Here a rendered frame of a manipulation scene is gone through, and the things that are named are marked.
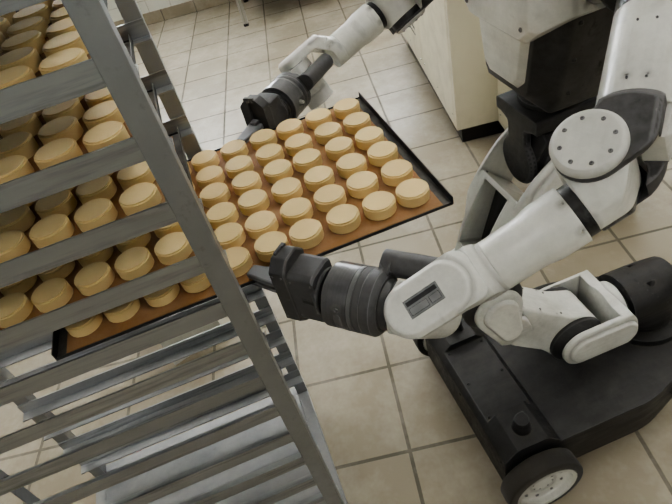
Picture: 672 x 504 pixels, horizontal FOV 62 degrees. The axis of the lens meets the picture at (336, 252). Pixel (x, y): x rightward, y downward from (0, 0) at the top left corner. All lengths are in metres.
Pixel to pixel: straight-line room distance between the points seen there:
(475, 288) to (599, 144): 0.19
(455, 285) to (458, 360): 1.00
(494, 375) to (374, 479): 0.44
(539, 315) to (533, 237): 0.78
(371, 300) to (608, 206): 0.28
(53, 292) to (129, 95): 0.33
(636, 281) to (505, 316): 0.46
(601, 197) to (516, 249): 0.10
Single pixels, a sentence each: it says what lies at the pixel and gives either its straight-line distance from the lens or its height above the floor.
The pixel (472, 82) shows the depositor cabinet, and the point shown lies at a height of 0.31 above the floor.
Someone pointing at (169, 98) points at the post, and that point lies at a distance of 1.10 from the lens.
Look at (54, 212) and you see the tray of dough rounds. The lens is 0.82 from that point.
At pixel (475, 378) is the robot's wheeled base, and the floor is 0.19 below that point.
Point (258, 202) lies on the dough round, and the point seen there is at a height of 1.00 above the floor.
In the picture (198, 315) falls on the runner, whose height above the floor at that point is 0.97.
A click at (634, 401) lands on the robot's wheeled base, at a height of 0.17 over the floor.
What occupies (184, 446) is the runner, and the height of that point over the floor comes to 0.70.
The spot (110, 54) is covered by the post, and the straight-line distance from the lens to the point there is 0.60.
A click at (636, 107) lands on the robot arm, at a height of 1.17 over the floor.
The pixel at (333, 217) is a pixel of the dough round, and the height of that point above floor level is 1.00.
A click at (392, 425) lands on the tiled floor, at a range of 1.76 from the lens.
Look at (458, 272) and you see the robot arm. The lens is 0.64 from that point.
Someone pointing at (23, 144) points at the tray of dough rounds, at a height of 1.24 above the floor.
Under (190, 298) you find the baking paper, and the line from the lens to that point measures 0.83.
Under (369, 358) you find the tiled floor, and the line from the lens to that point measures 1.91.
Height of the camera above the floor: 1.51
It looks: 41 degrees down
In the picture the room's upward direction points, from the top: 17 degrees counter-clockwise
